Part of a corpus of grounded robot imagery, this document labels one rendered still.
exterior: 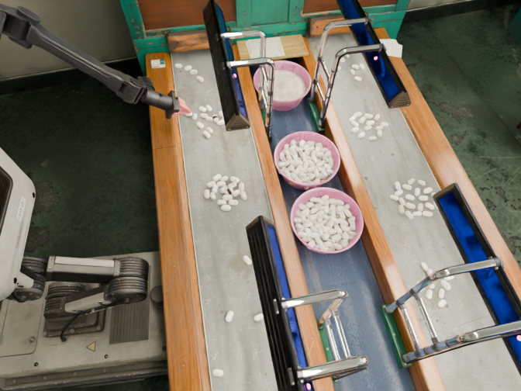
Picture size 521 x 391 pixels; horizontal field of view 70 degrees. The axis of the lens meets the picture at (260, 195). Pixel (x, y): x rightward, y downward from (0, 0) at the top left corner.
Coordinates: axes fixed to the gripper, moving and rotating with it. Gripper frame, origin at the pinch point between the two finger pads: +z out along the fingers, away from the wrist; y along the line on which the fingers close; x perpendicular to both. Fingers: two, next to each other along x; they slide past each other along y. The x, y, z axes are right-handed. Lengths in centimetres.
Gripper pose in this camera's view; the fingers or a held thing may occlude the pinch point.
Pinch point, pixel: (188, 111)
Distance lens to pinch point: 159.2
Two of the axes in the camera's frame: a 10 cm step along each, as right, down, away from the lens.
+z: 7.4, 1.8, 6.4
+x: -6.3, 4.9, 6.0
